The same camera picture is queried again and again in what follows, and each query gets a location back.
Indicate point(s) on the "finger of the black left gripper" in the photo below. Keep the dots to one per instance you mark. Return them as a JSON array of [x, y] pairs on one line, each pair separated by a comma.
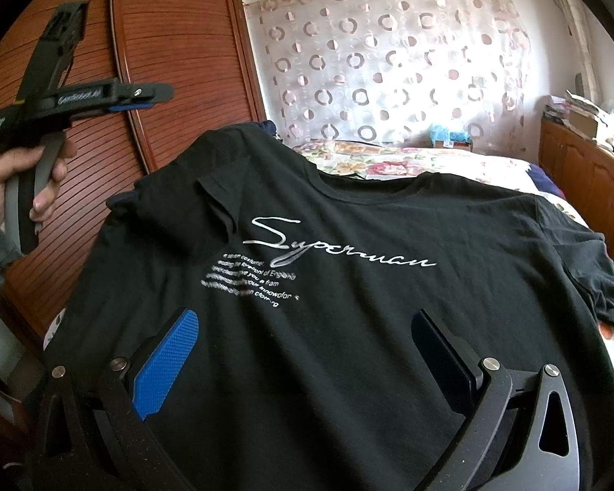
[[152, 93]]

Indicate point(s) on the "floral bed quilt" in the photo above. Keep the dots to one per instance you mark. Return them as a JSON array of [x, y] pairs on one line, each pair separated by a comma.
[[358, 160]]

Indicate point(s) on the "wooden side cabinet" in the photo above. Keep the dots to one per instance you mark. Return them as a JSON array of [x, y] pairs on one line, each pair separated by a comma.
[[585, 174]]

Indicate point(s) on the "brown wooden wardrobe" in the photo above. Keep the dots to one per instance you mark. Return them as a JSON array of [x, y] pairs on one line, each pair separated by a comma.
[[188, 68]]

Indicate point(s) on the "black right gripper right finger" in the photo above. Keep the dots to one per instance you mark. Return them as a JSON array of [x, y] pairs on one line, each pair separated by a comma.
[[450, 360]]

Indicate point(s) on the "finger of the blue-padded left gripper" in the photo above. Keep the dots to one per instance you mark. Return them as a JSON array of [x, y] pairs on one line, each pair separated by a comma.
[[130, 107]]

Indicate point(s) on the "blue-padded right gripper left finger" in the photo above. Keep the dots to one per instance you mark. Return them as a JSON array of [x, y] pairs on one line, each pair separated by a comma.
[[159, 360]]

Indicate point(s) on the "blue tissue box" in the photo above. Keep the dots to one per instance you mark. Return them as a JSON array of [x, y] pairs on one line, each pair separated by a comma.
[[443, 138]]

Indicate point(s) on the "pink circle-pattern curtain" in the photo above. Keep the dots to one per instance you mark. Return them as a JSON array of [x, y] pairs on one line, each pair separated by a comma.
[[393, 72]]

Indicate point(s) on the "stack of books and papers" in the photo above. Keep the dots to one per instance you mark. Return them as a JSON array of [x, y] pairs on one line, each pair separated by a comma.
[[582, 116]]

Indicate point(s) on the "black Superman t-shirt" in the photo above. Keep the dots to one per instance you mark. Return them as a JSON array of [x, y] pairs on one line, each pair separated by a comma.
[[304, 375]]

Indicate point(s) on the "person's left hand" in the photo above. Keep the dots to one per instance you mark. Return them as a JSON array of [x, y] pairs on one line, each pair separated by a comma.
[[21, 160]]

